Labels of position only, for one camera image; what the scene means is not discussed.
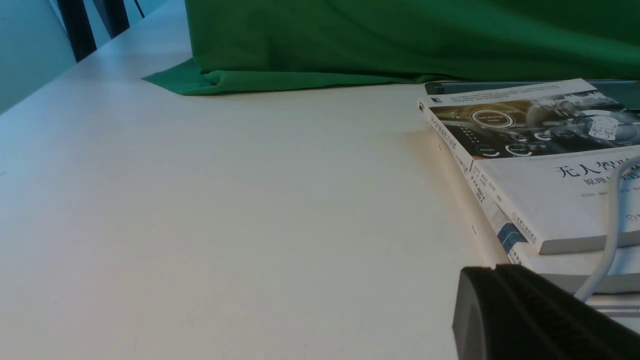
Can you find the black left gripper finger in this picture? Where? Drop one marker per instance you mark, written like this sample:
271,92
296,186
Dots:
512,313

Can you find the middle white book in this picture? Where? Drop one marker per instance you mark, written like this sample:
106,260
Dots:
500,242

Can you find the white book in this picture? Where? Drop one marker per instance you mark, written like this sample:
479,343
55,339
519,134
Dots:
500,242
617,306

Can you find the bottom white book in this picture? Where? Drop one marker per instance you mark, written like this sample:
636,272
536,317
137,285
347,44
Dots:
617,306

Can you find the top white textbook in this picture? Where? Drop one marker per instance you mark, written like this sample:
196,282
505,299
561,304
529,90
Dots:
545,153

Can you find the green cloth backdrop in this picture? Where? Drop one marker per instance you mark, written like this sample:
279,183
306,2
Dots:
242,46

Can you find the black chair legs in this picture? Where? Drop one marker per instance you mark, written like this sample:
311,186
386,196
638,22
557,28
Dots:
74,18

